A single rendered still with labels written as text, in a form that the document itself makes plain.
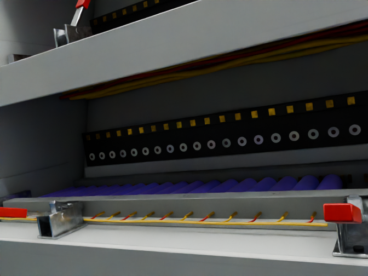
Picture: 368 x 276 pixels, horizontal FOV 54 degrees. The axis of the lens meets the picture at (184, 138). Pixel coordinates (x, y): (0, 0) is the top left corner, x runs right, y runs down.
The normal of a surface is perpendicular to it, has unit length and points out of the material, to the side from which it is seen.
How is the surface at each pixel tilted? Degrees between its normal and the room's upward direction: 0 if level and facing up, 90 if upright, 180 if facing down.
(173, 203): 108
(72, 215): 90
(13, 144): 90
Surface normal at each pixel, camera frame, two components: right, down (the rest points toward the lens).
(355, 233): -0.49, 0.12
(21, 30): 0.86, -0.10
